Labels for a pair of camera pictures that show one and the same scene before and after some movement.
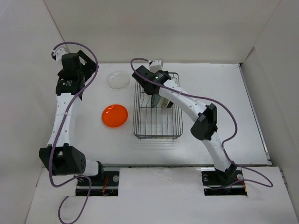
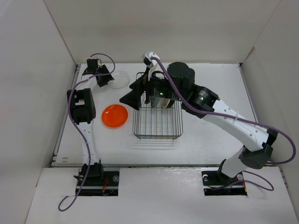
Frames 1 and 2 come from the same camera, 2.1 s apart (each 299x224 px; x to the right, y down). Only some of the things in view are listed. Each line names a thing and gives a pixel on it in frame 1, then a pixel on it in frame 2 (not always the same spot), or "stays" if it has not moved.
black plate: x=170 y=104 stays
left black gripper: x=89 y=67 → x=107 y=77
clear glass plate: x=118 y=80 stays
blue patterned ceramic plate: x=154 y=99 stays
